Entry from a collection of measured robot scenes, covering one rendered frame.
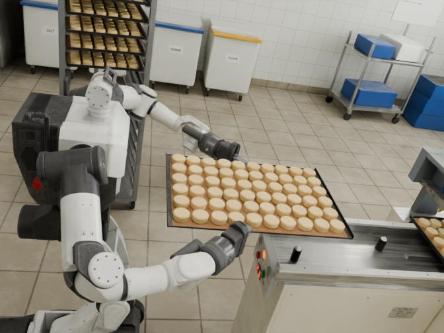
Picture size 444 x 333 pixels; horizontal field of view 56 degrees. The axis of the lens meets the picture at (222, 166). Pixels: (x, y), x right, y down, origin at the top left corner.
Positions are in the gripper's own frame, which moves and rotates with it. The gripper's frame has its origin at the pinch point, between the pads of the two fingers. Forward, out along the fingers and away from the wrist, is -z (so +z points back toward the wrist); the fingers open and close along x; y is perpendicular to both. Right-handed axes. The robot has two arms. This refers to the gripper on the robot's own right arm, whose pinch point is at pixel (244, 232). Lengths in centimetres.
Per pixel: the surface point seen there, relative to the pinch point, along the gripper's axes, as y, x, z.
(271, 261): -3.6, -25.5, -23.4
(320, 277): -20.9, -22.0, -27.2
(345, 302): -32, -33, -36
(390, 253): -36, -25, -67
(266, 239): 4.6, -25.5, -32.4
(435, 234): -47, -17, -84
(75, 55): 151, -4, -50
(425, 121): 16, -97, -476
